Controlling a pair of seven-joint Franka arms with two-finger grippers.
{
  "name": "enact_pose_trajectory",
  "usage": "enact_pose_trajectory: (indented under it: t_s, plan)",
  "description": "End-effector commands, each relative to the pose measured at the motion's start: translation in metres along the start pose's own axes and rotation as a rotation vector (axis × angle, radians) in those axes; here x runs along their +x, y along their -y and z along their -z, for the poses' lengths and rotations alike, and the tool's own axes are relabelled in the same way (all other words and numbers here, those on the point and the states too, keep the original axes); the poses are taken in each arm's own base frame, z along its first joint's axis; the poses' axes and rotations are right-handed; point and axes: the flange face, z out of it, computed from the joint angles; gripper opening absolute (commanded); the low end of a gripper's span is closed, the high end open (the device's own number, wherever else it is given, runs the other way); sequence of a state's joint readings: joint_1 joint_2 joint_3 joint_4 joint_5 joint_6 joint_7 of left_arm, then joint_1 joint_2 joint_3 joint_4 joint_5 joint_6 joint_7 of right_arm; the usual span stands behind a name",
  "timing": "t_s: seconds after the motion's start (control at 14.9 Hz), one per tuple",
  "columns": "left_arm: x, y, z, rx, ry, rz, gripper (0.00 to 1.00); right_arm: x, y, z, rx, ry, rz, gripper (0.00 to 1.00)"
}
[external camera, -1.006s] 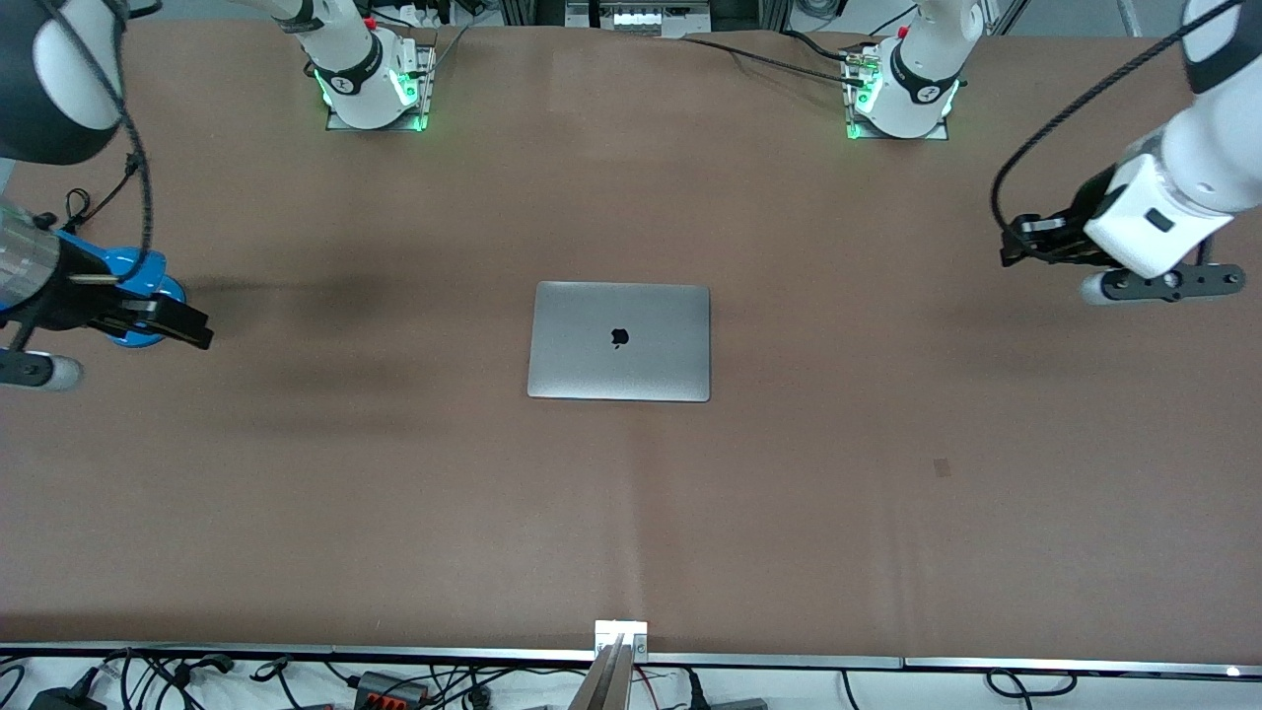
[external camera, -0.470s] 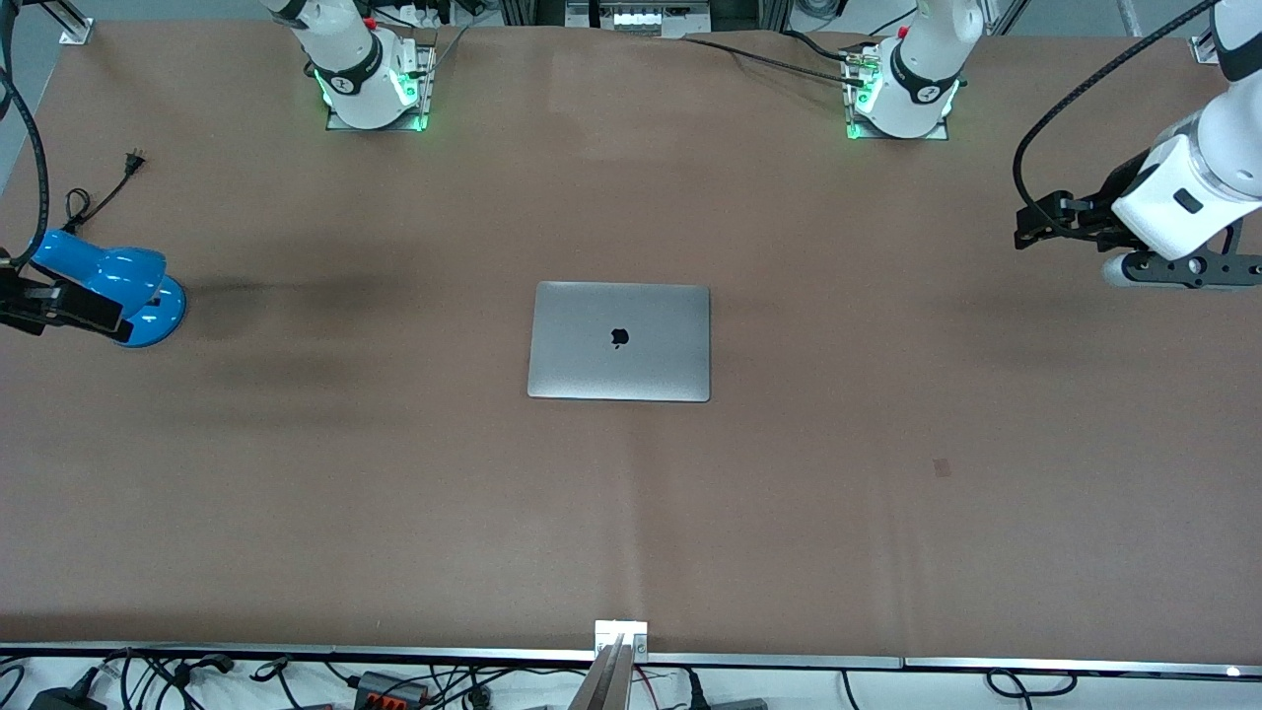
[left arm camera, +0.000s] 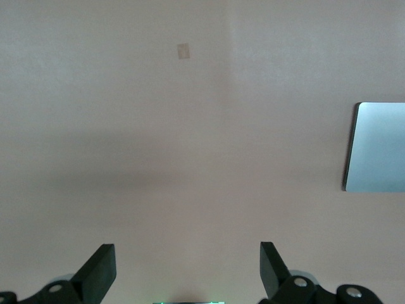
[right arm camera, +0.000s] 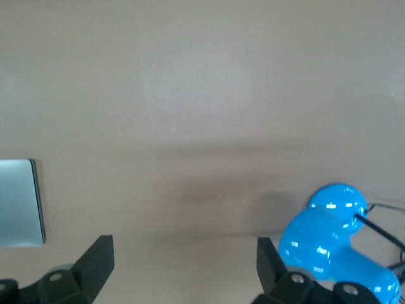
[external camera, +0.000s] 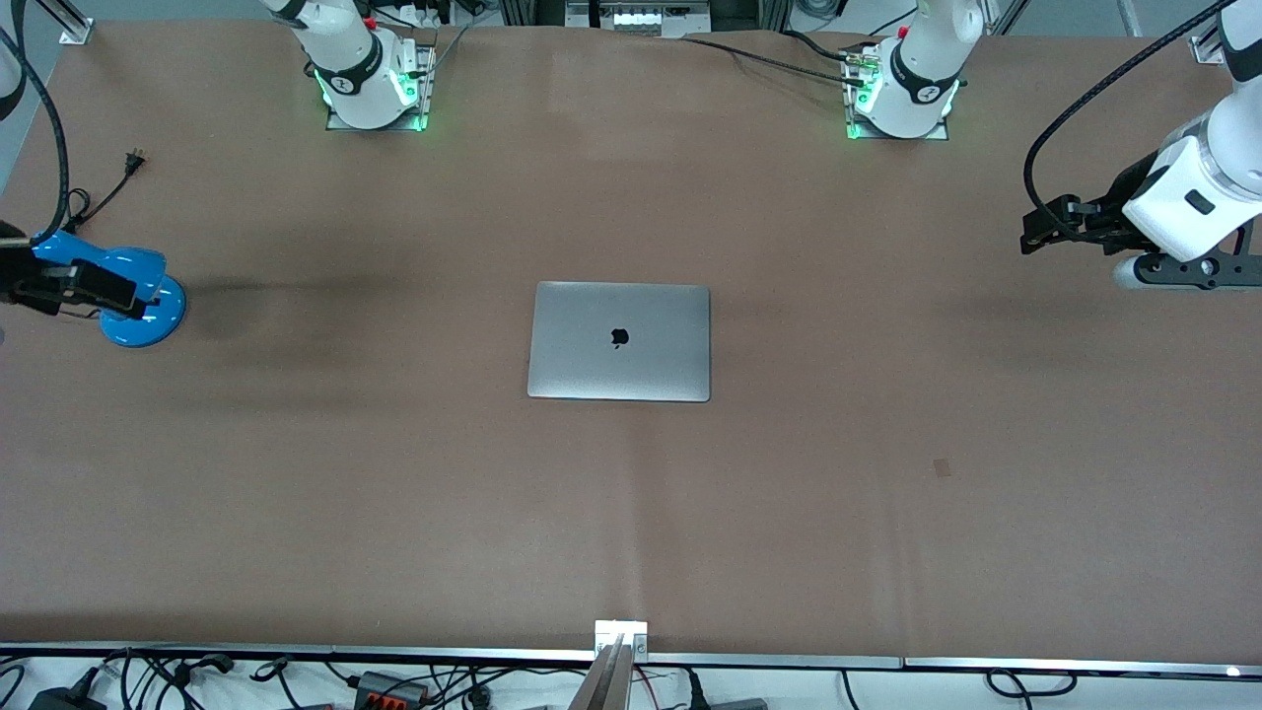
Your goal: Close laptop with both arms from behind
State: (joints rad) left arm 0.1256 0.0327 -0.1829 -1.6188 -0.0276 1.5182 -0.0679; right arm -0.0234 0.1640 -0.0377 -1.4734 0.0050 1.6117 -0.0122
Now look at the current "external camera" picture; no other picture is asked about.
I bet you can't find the black thick short base cable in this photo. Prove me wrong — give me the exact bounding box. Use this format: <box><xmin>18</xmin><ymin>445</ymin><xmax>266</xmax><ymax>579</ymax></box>
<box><xmin>782</xmin><ymin>30</ymin><xmax>854</xmax><ymax>62</ymax></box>

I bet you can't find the grey laptop computer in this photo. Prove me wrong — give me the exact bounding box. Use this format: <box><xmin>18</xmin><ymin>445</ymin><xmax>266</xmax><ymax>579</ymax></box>
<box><xmin>526</xmin><ymin>281</ymin><xmax>712</xmax><ymax>403</ymax></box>

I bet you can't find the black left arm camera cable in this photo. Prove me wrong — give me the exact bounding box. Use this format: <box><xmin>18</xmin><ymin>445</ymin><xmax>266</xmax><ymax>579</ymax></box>
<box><xmin>1022</xmin><ymin>0</ymin><xmax>1241</xmax><ymax>246</ymax></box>

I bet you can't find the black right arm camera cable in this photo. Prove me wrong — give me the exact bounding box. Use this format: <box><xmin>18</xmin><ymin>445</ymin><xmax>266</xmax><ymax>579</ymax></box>
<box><xmin>0</xmin><ymin>25</ymin><xmax>73</xmax><ymax>240</ymax></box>

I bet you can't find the blue desk lamp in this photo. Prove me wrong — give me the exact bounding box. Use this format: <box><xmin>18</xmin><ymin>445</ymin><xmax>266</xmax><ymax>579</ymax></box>
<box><xmin>30</xmin><ymin>231</ymin><xmax>188</xmax><ymax>348</ymax></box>

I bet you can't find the metal table edge rail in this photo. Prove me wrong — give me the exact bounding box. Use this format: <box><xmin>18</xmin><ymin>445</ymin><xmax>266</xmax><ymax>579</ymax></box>
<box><xmin>0</xmin><ymin>642</ymin><xmax>1262</xmax><ymax>677</ymax></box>

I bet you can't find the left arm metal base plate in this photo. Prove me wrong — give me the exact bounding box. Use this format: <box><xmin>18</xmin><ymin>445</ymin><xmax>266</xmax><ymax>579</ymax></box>
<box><xmin>843</xmin><ymin>44</ymin><xmax>952</xmax><ymax>141</ymax></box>

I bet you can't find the aluminium camera mount profile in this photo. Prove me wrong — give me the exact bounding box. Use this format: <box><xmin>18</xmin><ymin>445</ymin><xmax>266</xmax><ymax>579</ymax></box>
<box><xmin>567</xmin><ymin>636</ymin><xmax>633</xmax><ymax>710</ymax></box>

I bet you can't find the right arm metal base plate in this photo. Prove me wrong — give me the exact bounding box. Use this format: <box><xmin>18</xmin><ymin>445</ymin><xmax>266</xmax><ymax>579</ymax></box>
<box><xmin>325</xmin><ymin>43</ymin><xmax>437</xmax><ymax>132</ymax></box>

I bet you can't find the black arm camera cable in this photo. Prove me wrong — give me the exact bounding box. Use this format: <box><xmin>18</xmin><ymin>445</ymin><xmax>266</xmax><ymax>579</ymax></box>
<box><xmin>0</xmin><ymin>25</ymin><xmax>73</xmax><ymax>240</ymax></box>
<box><xmin>1022</xmin><ymin>0</ymin><xmax>1241</xmax><ymax>246</ymax></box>

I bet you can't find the black power adapter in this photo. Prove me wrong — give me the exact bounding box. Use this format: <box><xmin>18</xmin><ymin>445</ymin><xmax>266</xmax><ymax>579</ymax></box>
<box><xmin>28</xmin><ymin>671</ymin><xmax>107</xmax><ymax>710</ymax></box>

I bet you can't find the black braided long base cable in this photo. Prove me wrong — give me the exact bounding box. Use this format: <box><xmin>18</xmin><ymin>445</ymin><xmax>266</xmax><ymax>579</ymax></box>
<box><xmin>680</xmin><ymin>35</ymin><xmax>869</xmax><ymax>88</ymax></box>

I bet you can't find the grey power strip box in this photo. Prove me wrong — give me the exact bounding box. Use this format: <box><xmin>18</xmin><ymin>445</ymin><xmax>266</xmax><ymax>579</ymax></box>
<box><xmin>565</xmin><ymin>0</ymin><xmax>713</xmax><ymax>39</ymax></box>

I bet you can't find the black looped floor cable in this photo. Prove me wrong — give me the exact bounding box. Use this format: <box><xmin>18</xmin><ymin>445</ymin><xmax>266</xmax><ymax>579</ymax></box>
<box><xmin>986</xmin><ymin>668</ymin><xmax>1078</xmax><ymax>697</ymax></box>

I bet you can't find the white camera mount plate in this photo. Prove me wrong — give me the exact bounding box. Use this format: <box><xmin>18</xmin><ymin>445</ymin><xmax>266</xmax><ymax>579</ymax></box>
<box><xmin>595</xmin><ymin>619</ymin><xmax>650</xmax><ymax>660</ymax></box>

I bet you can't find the black lamp power cord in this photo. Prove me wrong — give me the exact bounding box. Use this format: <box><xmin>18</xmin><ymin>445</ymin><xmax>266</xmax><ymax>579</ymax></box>
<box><xmin>54</xmin><ymin>148</ymin><xmax>149</xmax><ymax>321</ymax></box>

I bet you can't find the orange and black connector box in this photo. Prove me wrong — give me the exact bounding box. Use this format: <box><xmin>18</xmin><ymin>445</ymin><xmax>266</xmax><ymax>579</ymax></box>
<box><xmin>353</xmin><ymin>671</ymin><xmax>431</xmax><ymax>707</ymax></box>

